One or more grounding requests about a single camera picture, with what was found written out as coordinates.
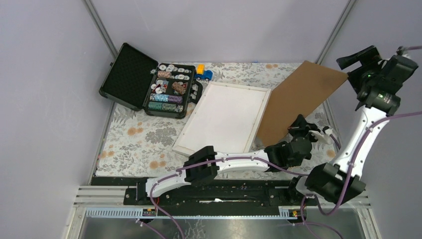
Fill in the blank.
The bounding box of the brown backing board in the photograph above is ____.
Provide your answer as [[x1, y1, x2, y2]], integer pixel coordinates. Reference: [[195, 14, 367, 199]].
[[257, 61, 347, 146]]

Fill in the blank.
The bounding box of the white picture frame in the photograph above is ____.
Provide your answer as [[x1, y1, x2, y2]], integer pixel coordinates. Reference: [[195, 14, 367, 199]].
[[172, 81, 272, 157]]

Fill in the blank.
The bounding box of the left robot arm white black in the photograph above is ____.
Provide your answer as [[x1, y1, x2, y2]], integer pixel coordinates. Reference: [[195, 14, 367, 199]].
[[135, 115, 335, 205]]

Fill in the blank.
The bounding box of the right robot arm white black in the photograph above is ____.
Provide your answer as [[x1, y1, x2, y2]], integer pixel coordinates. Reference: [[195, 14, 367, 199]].
[[284, 45, 421, 205]]

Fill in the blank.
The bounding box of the blue yellow toy truck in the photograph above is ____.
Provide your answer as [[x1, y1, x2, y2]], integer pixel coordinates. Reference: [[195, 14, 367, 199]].
[[195, 64, 213, 82]]

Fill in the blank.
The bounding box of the black poker chip case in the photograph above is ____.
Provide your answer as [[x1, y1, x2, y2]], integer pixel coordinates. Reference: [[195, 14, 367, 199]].
[[99, 43, 204, 119]]

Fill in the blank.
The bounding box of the right aluminium corner post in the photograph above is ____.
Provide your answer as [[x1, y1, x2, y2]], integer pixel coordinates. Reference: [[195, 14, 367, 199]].
[[314, 0, 358, 65]]

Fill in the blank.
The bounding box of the aluminium corner post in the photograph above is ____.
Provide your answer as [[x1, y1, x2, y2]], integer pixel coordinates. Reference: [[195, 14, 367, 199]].
[[314, 0, 358, 65], [82, 0, 118, 59]]

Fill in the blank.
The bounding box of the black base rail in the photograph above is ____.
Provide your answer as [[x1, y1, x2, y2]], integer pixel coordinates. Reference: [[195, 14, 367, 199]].
[[91, 177, 302, 214]]

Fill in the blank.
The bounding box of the white slotted cable duct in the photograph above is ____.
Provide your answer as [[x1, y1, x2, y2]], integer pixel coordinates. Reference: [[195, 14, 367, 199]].
[[86, 205, 301, 220]]

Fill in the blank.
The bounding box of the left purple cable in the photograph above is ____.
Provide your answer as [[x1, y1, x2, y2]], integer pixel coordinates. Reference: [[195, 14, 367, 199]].
[[135, 131, 342, 239]]

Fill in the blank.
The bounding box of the left aluminium corner post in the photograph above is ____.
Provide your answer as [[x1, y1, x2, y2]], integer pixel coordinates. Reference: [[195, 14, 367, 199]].
[[82, 0, 118, 59]]

